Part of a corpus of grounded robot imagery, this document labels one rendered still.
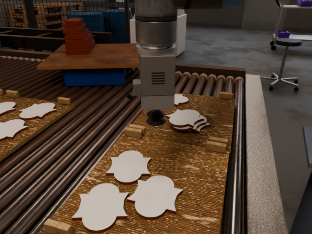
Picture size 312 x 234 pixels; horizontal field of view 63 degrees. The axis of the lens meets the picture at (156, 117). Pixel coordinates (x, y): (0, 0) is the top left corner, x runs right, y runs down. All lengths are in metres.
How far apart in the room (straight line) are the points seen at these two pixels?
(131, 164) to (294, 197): 1.66
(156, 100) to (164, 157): 0.30
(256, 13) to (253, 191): 9.29
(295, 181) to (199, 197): 1.76
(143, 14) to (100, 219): 0.41
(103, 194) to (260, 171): 0.44
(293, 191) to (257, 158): 1.43
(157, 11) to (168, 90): 0.14
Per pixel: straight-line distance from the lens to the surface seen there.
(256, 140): 0.93
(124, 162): 0.72
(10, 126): 1.02
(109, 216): 0.59
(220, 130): 0.91
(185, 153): 0.77
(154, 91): 0.48
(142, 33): 0.46
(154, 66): 0.46
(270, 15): 9.84
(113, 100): 1.17
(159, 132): 0.87
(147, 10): 0.45
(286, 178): 2.35
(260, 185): 0.74
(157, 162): 0.73
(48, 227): 0.59
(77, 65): 1.30
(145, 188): 0.64
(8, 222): 0.70
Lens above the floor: 1.38
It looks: 27 degrees down
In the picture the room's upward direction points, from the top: straight up
